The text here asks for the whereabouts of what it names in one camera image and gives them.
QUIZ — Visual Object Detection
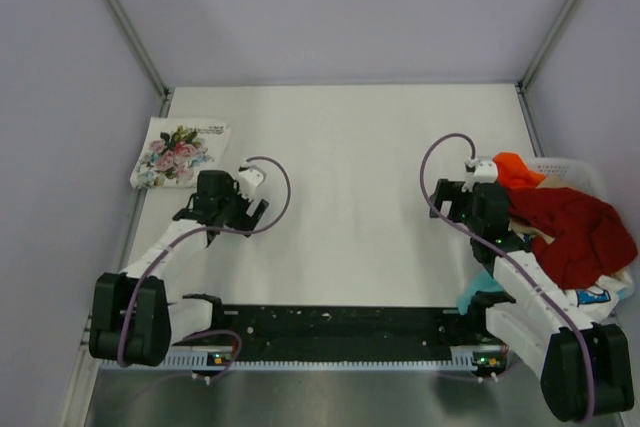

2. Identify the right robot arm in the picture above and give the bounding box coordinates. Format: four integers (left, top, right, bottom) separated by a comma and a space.
428, 179, 635, 422

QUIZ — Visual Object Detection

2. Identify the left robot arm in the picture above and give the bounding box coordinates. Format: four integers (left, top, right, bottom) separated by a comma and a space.
89, 165, 269, 367

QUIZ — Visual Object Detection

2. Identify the orange t shirt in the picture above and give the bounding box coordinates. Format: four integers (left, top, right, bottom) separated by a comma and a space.
493, 152, 545, 190

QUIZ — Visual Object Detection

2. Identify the teal t shirt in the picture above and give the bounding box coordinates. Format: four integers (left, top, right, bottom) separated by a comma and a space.
456, 270, 504, 315

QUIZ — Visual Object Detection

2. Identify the white laundry basket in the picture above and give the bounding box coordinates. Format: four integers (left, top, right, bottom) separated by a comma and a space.
524, 157, 639, 323

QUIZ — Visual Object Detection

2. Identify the red t shirt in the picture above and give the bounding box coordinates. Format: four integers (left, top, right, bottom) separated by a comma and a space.
507, 188, 638, 290

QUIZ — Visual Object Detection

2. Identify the white printed t shirt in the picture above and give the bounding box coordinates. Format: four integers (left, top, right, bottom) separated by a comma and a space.
565, 269, 635, 322

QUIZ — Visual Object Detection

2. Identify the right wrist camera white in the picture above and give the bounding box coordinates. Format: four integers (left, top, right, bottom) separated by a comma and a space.
462, 158, 499, 192

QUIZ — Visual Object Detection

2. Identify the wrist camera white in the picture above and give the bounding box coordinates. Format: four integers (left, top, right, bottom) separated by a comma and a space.
236, 159, 266, 200
462, 158, 499, 192

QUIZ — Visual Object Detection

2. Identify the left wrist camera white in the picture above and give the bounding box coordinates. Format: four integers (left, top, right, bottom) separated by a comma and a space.
236, 159, 266, 200

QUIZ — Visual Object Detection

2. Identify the right aluminium frame post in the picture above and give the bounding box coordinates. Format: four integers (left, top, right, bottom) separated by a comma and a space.
517, 0, 614, 93

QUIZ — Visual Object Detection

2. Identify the aluminium frame post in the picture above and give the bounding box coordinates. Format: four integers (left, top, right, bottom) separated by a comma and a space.
517, 0, 614, 93
103, 0, 170, 98

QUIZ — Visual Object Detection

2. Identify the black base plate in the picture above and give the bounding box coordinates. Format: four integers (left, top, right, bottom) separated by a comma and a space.
178, 304, 516, 365

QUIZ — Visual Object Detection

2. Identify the grey slotted cable duct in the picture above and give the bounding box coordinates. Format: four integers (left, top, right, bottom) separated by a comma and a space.
101, 345, 506, 373

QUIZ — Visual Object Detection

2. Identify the left aluminium frame post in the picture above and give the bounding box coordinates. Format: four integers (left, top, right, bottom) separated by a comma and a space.
103, 0, 170, 98

